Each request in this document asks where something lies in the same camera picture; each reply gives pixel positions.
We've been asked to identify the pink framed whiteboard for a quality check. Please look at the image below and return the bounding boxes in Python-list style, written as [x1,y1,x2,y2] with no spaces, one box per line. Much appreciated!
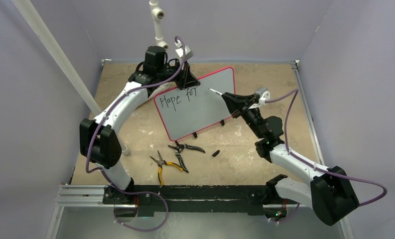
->
[153,67,236,141]

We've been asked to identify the yellow handled pliers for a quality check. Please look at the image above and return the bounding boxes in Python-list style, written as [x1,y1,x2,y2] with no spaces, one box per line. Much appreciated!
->
[149,150,184,186]

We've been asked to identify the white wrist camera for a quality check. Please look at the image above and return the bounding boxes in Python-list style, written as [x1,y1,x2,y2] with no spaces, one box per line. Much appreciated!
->
[175,45,194,62]
[249,87,270,109]

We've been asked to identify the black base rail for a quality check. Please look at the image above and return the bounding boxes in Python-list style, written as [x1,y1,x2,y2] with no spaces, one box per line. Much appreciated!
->
[102,185,297,217]

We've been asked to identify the white pvc pipe stand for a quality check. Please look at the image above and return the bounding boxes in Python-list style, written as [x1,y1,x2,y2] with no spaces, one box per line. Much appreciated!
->
[148,0,169,50]

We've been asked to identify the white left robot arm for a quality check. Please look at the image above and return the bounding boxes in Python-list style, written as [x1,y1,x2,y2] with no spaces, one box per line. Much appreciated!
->
[79,46,200,204]

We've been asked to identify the black handled pliers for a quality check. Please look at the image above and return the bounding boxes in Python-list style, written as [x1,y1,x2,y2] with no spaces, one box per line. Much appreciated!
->
[167,138,206,174]

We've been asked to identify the white diagonal pole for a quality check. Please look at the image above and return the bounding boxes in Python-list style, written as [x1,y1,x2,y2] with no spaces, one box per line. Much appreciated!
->
[11,0,131,156]

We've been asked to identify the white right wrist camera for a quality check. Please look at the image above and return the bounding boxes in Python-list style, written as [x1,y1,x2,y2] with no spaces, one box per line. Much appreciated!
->
[249,87,270,109]

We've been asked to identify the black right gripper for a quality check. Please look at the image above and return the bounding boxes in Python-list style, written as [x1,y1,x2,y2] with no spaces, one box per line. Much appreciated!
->
[223,92,264,139]

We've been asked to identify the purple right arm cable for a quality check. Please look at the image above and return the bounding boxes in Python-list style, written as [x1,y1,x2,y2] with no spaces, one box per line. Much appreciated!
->
[264,88,388,208]

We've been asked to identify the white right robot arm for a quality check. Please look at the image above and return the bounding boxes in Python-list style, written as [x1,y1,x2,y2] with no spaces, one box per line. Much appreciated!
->
[220,90,361,226]

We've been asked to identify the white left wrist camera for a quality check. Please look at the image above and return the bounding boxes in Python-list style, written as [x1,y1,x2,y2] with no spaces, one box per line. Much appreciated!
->
[175,45,194,62]

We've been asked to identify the black whiteboard marker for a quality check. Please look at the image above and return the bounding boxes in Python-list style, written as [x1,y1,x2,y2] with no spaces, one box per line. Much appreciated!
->
[209,88,223,96]

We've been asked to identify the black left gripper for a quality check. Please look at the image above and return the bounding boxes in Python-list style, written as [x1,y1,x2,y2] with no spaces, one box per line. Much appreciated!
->
[157,60,200,91]

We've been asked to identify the black marker cap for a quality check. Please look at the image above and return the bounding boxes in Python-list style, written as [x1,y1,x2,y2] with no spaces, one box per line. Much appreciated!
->
[212,150,220,157]

